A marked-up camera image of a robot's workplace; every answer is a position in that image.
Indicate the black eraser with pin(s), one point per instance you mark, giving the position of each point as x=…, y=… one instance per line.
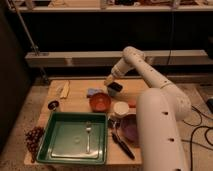
x=115, y=86

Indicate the orange carrot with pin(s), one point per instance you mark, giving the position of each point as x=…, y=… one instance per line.
x=132, y=103

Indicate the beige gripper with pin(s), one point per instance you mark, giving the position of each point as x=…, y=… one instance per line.
x=109, y=79

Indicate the white cup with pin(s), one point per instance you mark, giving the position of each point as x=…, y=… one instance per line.
x=121, y=109

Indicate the yellow banana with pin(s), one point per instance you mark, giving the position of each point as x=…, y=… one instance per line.
x=65, y=90

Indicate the silver fork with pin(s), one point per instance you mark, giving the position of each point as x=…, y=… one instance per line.
x=88, y=130

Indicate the blue plastic cup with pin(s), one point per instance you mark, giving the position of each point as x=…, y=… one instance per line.
x=111, y=92

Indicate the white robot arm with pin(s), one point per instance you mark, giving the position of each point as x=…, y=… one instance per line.
x=158, y=109

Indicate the bunch of red grapes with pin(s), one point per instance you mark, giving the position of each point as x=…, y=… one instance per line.
x=32, y=139

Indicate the metal diagonal pole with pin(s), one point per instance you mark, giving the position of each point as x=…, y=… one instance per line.
x=34, y=47

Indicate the blue sponge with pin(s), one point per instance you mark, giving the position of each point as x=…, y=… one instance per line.
x=92, y=91

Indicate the metal shelf rail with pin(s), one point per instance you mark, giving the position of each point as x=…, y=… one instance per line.
x=110, y=58

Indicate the white knife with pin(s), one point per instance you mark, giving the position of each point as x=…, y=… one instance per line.
x=58, y=91

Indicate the purple bowl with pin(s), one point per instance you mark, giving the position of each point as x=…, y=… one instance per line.
x=129, y=128

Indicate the orange bowl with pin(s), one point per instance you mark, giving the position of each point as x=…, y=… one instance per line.
x=100, y=102

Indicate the wooden cutting board table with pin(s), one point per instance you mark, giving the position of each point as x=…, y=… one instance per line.
x=79, y=103

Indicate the green plastic tray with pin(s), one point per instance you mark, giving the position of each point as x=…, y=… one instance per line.
x=65, y=139

